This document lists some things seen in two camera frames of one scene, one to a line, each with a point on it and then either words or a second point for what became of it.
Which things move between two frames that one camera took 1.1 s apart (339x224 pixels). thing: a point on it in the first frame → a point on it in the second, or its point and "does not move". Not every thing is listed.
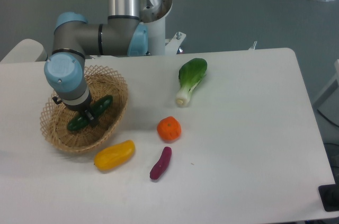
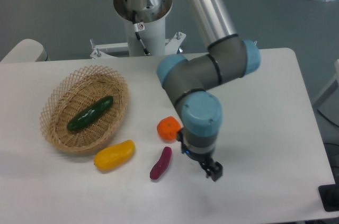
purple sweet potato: [162, 163] does not move
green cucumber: [96, 108] does not move
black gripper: [82, 106] → [214, 171]
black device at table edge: [329, 195] does not move
